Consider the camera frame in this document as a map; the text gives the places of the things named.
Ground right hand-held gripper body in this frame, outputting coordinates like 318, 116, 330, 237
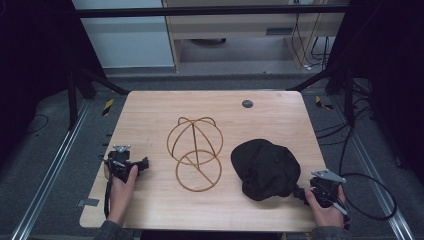
308, 168, 351, 216

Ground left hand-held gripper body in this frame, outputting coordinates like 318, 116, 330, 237
105, 144, 141, 183

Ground black cap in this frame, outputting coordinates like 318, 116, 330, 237
230, 138, 302, 202

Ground person's right hand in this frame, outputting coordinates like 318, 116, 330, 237
304, 184, 347, 230

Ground person's left hand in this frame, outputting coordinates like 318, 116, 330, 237
103, 164, 140, 228

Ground grey tape piece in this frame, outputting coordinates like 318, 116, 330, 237
76, 197, 101, 208

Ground yellow black striped tape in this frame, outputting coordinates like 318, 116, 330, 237
101, 98, 115, 117
314, 95, 335, 111

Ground black metal stand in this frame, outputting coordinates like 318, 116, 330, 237
66, 64, 131, 132
286, 64, 357, 128

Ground white cabinet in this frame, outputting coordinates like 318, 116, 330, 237
71, 0, 176, 70

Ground black curtain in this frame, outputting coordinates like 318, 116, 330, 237
324, 0, 424, 186
0, 0, 108, 168

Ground light wooden desk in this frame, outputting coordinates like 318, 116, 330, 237
162, 0, 352, 74

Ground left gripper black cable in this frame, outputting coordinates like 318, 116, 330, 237
98, 153, 116, 220

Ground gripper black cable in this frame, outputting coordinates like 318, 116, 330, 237
339, 172, 398, 222
98, 153, 116, 220

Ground brown wire hat stand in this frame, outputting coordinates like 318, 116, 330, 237
166, 116, 225, 193

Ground aluminium floor rail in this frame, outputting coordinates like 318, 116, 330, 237
328, 94, 416, 240
9, 99, 92, 240

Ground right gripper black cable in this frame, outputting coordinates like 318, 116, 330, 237
339, 172, 398, 222

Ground black floor cables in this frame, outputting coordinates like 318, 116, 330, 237
314, 79, 378, 176

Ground thin black floor cable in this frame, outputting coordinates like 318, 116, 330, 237
23, 113, 50, 136

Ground black cables under desk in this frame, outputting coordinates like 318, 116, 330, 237
289, 0, 333, 72

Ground black horizontal frame bar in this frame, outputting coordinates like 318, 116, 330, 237
73, 4, 350, 19

